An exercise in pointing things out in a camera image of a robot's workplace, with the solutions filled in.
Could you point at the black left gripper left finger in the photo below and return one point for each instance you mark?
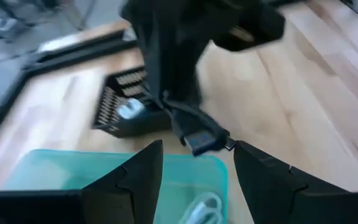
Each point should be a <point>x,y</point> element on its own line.
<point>129,193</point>

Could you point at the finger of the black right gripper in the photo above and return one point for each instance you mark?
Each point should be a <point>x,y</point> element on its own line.
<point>188,56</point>
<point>154,53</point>

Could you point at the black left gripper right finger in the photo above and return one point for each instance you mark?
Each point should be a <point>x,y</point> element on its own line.
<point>275,193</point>

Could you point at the white plug adapter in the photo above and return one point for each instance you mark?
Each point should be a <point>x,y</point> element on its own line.
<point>129,109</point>

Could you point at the teal translucent plastic bin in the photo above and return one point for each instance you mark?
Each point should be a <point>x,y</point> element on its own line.
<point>57,171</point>

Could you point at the black slotted plastic basket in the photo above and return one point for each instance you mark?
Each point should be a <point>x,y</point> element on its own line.
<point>141,124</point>

